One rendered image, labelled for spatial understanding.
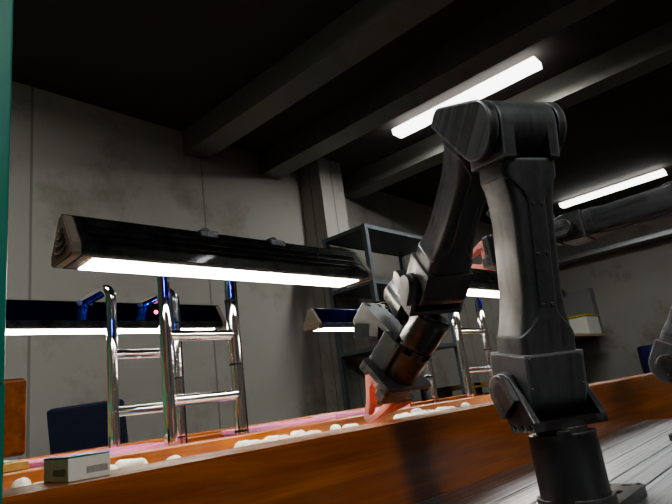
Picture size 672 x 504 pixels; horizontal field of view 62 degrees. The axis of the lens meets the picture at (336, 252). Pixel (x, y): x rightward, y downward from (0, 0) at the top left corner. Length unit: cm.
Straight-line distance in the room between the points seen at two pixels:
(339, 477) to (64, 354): 298
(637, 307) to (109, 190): 732
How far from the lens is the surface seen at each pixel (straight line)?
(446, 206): 70
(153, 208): 404
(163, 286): 111
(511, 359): 59
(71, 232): 87
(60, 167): 385
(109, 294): 133
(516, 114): 60
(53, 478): 57
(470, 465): 85
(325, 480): 64
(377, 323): 85
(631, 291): 912
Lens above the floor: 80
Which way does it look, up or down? 15 degrees up
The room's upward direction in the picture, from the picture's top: 8 degrees counter-clockwise
